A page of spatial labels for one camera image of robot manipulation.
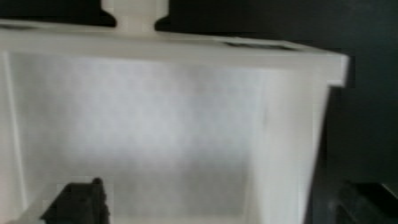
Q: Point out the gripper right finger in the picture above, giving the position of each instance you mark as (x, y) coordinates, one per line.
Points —
(367, 203)

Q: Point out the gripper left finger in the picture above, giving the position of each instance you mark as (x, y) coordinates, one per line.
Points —
(78, 203)

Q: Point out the white front drawer box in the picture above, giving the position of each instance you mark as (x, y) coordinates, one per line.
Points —
(172, 117)

